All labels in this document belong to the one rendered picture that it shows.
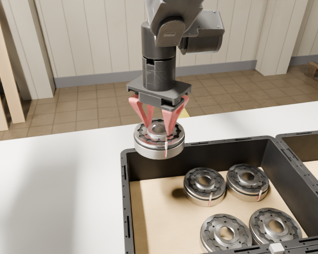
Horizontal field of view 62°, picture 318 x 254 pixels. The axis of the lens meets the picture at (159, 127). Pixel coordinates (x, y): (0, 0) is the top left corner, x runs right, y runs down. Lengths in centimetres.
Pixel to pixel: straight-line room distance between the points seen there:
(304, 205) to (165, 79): 41
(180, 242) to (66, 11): 261
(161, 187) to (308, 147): 42
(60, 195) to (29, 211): 9
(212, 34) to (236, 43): 300
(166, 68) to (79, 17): 254
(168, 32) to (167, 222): 42
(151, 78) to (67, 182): 58
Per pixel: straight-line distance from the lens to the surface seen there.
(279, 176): 72
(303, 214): 68
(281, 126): 124
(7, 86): 263
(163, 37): 38
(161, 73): 44
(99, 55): 305
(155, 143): 49
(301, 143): 81
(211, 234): 58
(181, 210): 65
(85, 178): 92
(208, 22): 43
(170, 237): 61
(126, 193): 55
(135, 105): 48
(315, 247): 54
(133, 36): 301
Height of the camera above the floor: 134
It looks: 35 degrees down
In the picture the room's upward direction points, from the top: straight up
